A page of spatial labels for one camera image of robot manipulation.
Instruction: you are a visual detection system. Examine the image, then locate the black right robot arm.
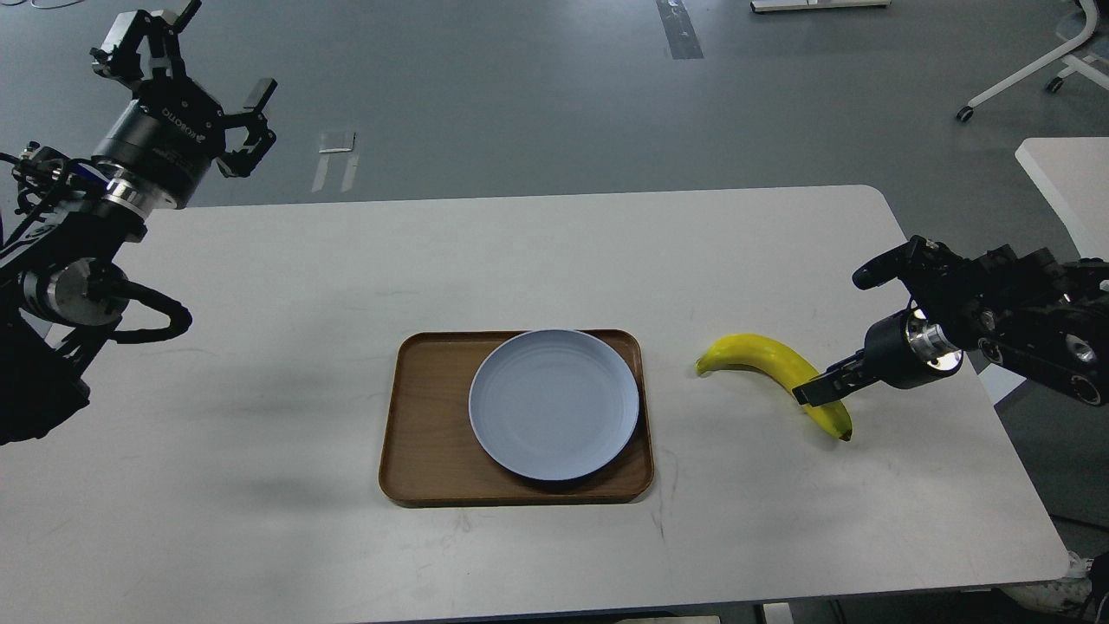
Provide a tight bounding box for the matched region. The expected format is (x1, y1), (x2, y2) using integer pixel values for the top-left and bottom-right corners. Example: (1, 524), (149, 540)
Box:
(791, 236), (1108, 406)

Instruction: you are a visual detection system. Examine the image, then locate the yellow banana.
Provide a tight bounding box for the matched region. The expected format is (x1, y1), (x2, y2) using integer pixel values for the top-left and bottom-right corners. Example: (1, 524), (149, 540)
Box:
(694, 333), (854, 441)

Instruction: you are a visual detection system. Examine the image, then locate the white side table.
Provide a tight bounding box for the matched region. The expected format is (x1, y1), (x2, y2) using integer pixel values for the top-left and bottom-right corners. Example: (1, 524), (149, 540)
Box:
(1015, 137), (1108, 260)

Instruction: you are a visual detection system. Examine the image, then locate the brown wooden tray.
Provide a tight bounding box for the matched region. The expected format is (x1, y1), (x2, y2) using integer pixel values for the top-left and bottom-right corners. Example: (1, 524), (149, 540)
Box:
(378, 330), (655, 507)

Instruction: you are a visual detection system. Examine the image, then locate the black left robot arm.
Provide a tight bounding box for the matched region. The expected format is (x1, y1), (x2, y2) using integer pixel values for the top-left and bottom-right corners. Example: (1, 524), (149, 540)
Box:
(1, 1), (277, 444)

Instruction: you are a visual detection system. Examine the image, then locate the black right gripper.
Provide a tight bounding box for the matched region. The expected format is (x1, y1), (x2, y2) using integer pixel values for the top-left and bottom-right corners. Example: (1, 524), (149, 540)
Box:
(792, 308), (965, 407)

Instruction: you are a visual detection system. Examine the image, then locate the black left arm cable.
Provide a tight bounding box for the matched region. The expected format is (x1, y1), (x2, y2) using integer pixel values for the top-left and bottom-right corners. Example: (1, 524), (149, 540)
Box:
(0, 143), (96, 244)

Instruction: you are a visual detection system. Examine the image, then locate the white shoe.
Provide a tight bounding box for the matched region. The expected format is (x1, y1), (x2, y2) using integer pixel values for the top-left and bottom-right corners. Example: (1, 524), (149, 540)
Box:
(1001, 550), (1093, 616)

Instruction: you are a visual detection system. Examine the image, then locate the white chair base with casters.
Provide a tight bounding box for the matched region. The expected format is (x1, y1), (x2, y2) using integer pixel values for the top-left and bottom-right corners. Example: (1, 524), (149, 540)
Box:
(953, 1), (1108, 124)

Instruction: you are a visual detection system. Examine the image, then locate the light blue round plate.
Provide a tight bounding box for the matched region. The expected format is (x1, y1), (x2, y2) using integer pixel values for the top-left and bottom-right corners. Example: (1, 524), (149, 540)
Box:
(467, 330), (641, 482)

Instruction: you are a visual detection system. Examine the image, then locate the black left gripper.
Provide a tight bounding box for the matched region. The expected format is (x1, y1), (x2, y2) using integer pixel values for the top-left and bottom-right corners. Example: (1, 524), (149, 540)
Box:
(88, 1), (277, 209)

